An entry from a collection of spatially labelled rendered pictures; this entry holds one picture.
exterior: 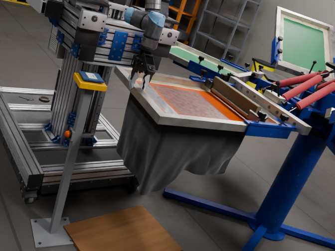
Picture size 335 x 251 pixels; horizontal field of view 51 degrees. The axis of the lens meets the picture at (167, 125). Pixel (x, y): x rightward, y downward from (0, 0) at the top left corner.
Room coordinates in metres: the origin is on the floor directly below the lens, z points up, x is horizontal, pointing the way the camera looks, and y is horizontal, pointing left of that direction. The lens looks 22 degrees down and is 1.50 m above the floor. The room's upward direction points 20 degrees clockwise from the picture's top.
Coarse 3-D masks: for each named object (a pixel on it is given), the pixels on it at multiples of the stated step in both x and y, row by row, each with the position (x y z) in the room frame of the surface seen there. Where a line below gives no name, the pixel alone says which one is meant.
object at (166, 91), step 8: (160, 88) 1.78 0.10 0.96; (168, 88) 1.83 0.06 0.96; (176, 88) 1.89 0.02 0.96; (184, 88) 1.94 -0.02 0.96; (168, 96) 1.70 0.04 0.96; (176, 96) 1.74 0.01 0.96; (184, 96) 1.79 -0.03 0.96; (192, 96) 1.84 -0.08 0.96; (200, 96) 1.90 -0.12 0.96; (208, 96) 1.95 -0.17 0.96; (216, 96) 2.01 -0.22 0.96; (208, 104) 1.80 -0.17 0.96; (216, 104) 1.85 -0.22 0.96; (224, 104) 1.91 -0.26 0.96
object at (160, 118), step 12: (120, 72) 1.71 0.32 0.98; (180, 84) 1.99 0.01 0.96; (192, 84) 2.03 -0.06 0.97; (144, 96) 1.47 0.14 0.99; (144, 108) 1.42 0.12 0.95; (156, 108) 1.38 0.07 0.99; (156, 120) 1.32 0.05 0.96; (168, 120) 1.33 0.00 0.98; (180, 120) 1.36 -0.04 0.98; (192, 120) 1.40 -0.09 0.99; (204, 120) 1.44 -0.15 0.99; (216, 120) 1.49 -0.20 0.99; (228, 120) 1.55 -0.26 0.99; (276, 120) 1.83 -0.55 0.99
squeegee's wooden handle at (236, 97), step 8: (216, 80) 2.02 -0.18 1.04; (216, 88) 1.99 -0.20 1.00; (224, 88) 1.94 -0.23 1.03; (232, 88) 1.90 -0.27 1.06; (224, 96) 1.92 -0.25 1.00; (232, 96) 1.87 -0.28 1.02; (240, 96) 1.83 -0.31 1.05; (240, 104) 1.81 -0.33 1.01; (248, 104) 1.76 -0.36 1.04; (256, 104) 1.74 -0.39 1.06; (248, 112) 1.74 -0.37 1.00; (256, 112) 1.71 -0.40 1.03
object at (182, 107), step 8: (176, 104) 1.62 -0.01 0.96; (184, 104) 1.66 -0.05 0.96; (192, 104) 1.71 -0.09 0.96; (200, 104) 1.75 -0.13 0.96; (184, 112) 1.55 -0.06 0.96; (192, 112) 1.59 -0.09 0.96; (200, 112) 1.63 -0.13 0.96; (208, 112) 1.67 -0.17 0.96; (216, 112) 1.72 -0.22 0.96; (224, 112) 1.76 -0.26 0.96; (232, 112) 1.81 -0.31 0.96; (232, 120) 1.68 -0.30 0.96; (240, 120) 1.73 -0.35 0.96
